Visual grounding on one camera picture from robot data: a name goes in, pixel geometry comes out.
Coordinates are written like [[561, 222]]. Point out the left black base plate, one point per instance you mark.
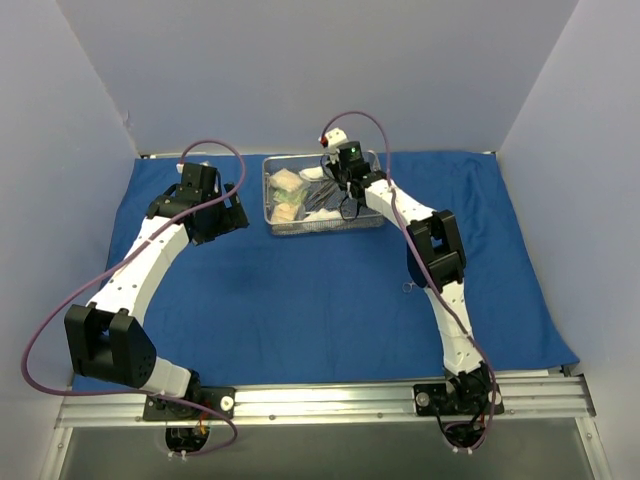
[[219, 399]]

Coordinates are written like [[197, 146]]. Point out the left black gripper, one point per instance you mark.
[[220, 215]]

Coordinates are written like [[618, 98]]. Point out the peach gauze pack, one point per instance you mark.
[[284, 213]]

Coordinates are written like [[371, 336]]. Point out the white gauze pad front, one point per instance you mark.
[[323, 215]]

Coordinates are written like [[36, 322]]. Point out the white gauze roll middle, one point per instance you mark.
[[312, 174]]

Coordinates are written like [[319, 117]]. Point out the green paper packet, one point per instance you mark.
[[297, 197]]

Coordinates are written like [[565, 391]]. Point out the steel mesh instrument tray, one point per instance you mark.
[[365, 218]]

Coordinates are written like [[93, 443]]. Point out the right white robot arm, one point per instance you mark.
[[435, 260]]

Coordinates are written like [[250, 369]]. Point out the cream gauze pack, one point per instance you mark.
[[286, 180]]

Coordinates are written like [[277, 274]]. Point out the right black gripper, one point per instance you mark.
[[343, 178]]

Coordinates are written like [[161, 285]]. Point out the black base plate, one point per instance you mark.
[[219, 399], [449, 398]]

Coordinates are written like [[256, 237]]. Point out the blue surgical drape cloth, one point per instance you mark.
[[254, 308]]

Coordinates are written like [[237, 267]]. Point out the steel surgical scissors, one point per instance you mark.
[[321, 195]]

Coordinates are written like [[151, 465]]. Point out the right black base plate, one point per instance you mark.
[[449, 398]]

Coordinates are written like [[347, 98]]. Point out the steel hemostat clamp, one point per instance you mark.
[[407, 287]]

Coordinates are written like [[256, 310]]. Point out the aluminium front rail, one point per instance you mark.
[[551, 397]]

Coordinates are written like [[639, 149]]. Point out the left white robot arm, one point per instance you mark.
[[106, 337]]

